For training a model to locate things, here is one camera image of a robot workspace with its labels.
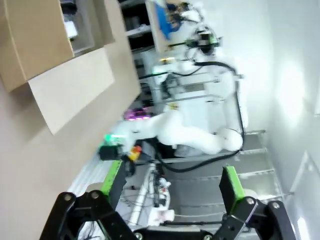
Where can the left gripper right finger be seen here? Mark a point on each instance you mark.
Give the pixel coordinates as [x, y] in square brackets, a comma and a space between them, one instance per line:
[240, 212]

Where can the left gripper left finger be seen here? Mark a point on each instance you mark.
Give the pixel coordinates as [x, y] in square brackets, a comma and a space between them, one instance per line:
[100, 212]

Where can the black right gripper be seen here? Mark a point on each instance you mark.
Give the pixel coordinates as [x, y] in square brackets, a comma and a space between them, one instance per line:
[203, 40]

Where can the large brown cardboard box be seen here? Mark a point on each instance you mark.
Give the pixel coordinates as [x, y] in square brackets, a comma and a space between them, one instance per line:
[70, 82]

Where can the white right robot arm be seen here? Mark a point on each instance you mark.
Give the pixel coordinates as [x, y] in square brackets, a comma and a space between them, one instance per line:
[190, 137]

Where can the board with blue cloth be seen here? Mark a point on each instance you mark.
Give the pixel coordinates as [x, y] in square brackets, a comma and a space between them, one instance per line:
[162, 22]

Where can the yellow red emergency stop button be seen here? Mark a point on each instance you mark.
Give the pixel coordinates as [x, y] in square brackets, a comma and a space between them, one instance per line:
[135, 152]

